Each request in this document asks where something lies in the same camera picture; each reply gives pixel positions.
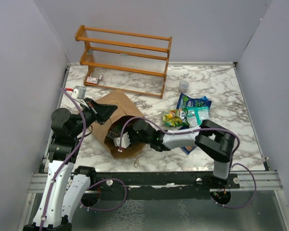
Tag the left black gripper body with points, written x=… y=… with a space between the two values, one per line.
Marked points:
x=91 y=111

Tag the brown paper bag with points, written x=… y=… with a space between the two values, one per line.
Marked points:
x=126 y=110

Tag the yellow green candy packet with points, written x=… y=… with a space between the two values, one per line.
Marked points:
x=175 y=118

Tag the blue salt vinegar chips bag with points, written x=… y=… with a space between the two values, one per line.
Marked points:
x=186 y=101

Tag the teal white snack packet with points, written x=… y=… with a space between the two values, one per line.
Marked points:
x=195 y=115

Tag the blue sweet chilli chips bag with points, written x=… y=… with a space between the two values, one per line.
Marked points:
x=188 y=149

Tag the green red candy packet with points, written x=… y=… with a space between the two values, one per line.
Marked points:
x=114 y=132

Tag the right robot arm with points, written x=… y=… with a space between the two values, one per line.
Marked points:
x=217 y=142

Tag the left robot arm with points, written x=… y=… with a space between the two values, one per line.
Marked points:
x=60 y=201

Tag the small red white box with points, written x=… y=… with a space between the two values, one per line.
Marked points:
x=94 y=79

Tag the wooden shelf rack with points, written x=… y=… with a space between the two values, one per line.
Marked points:
x=123 y=56

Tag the small clear plastic cup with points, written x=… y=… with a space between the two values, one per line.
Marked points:
x=183 y=86

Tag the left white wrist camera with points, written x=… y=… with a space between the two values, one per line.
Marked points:
x=77 y=93

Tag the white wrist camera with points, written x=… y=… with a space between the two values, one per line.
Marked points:
x=122 y=143
x=77 y=93

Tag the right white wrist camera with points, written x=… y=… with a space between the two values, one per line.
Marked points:
x=122 y=143

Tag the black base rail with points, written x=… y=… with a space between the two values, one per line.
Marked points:
x=117 y=186

